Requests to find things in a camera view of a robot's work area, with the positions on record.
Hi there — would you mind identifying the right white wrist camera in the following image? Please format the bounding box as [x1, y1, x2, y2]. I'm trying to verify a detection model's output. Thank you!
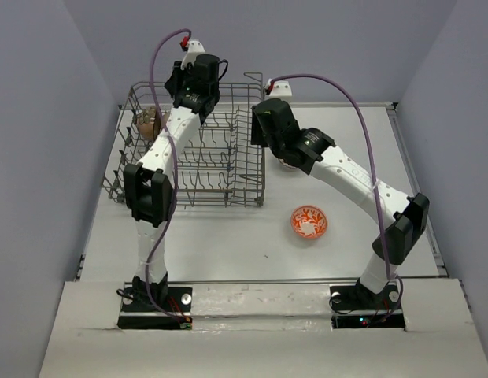
[264, 80, 292, 99]

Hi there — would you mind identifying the patterned grey bowl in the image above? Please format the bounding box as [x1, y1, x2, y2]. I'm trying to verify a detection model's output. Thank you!
[278, 158, 296, 170]

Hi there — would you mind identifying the grey wire dish rack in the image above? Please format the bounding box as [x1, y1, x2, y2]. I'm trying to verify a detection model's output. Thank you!
[102, 72, 265, 207]

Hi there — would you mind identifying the orange floral bowl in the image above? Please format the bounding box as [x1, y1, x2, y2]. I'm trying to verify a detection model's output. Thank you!
[290, 206, 329, 239]

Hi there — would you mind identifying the metal rail bar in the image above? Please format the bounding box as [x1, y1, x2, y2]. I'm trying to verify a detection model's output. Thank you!
[167, 275, 363, 285]

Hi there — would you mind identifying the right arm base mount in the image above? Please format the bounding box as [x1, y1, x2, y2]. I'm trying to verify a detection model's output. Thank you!
[328, 283, 406, 330]

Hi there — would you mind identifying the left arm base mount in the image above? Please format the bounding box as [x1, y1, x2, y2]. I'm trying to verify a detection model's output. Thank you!
[116, 276, 194, 331]

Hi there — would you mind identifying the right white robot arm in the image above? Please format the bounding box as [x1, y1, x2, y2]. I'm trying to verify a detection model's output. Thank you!
[251, 98, 430, 309]

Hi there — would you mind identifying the brown glazed bowl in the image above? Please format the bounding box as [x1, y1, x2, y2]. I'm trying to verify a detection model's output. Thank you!
[135, 106, 161, 141]

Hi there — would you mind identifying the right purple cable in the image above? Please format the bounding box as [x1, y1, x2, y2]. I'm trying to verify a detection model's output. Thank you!
[263, 74, 405, 326]

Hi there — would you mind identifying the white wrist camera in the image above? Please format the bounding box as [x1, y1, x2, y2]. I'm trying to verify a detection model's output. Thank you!
[181, 39, 205, 70]
[264, 80, 292, 99]

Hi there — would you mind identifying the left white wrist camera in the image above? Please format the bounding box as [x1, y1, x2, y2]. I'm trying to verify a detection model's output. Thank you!
[181, 39, 205, 70]

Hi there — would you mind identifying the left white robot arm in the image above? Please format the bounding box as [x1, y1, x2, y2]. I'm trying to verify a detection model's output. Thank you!
[124, 54, 222, 311]

